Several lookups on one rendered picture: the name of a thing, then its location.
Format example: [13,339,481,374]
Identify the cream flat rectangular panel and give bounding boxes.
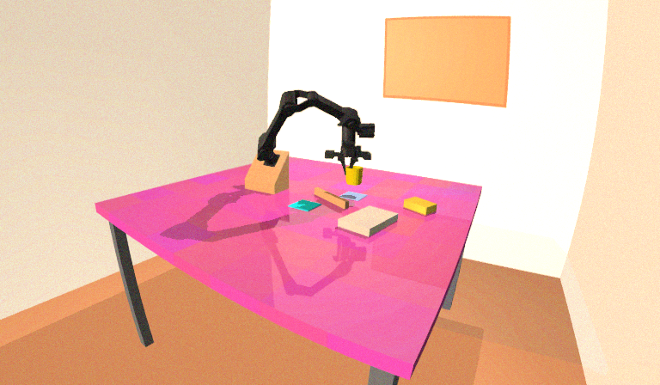
[338,206,398,237]

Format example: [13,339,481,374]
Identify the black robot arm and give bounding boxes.
[257,90,375,167]

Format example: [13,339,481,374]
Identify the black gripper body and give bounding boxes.
[325,137,372,160]

